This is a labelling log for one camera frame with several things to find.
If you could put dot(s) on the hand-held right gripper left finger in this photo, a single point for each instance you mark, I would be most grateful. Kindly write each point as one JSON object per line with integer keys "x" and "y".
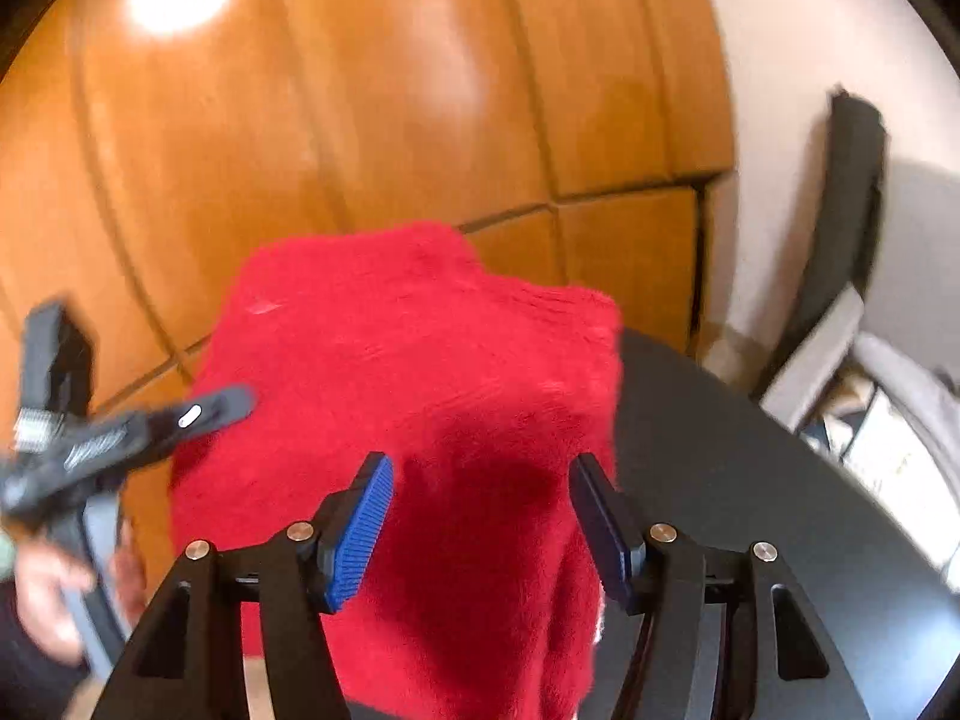
{"x": 364, "y": 532}

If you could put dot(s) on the grey garment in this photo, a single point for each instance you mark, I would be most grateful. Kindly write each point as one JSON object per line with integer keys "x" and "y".
{"x": 922, "y": 382}

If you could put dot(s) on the wooden wardrobe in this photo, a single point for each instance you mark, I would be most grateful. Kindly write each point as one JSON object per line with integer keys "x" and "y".
{"x": 375, "y": 90}

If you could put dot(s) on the black padded table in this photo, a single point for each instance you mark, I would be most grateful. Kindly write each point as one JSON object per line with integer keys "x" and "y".
{"x": 750, "y": 465}

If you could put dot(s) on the grey yellow blue armchair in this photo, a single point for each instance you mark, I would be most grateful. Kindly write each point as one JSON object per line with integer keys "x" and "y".
{"x": 855, "y": 187}

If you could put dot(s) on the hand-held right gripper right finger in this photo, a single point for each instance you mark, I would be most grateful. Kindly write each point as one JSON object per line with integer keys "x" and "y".
{"x": 604, "y": 532}

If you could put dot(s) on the red knitted sweater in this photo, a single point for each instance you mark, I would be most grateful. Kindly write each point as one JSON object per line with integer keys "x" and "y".
{"x": 420, "y": 360}

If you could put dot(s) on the white printed cushion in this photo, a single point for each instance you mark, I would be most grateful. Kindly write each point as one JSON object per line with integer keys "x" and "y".
{"x": 900, "y": 465}

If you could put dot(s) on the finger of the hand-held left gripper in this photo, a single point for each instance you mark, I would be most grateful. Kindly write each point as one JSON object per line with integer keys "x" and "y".
{"x": 210, "y": 411}

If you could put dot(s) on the person's left hand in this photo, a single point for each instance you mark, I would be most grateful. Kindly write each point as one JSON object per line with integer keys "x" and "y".
{"x": 45, "y": 600}

